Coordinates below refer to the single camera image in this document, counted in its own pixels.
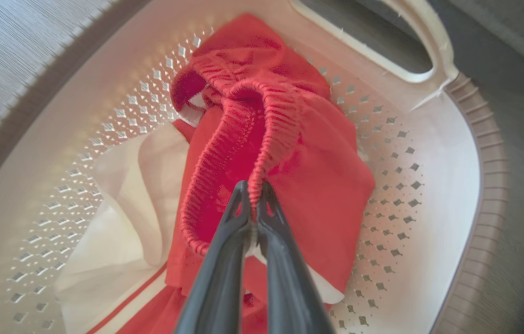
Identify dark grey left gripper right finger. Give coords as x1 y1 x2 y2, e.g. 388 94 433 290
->
256 181 335 334

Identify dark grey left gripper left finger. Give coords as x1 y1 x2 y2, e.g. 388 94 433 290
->
174 180 253 334

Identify red shorts with elastic waistband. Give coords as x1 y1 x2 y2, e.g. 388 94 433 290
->
166 13 376 321

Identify cream perforated plastic laundry basket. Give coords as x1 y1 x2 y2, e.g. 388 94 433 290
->
0 0 508 334

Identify red and white sports jersey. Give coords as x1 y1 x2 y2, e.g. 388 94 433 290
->
53 120 262 334

